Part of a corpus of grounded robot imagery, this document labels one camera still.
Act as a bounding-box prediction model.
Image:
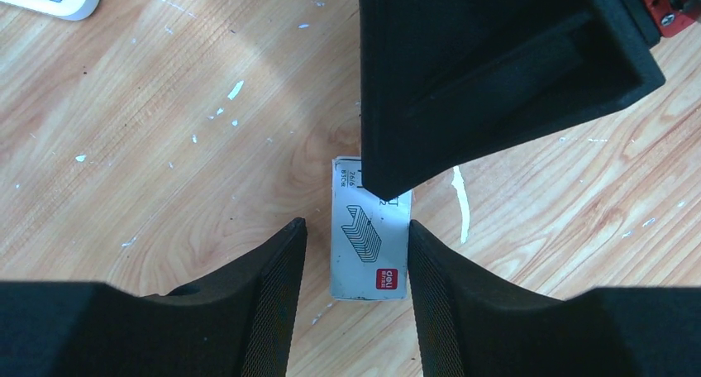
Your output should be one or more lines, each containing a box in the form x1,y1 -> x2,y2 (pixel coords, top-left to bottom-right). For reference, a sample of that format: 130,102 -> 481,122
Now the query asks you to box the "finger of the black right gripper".
359,0 -> 665,200

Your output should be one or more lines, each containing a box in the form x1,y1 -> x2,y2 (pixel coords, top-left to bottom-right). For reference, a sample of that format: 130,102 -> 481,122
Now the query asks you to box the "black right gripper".
623,0 -> 700,47

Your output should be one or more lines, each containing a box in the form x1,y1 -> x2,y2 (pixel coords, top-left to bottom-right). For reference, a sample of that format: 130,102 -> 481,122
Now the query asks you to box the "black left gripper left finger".
1,217 -> 308,376

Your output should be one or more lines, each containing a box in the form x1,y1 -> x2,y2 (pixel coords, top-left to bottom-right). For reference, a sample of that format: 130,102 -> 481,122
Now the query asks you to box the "white staples box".
330,156 -> 412,302

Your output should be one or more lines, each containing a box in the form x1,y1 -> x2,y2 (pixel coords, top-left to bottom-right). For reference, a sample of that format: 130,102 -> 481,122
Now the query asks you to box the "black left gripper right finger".
408,221 -> 700,376

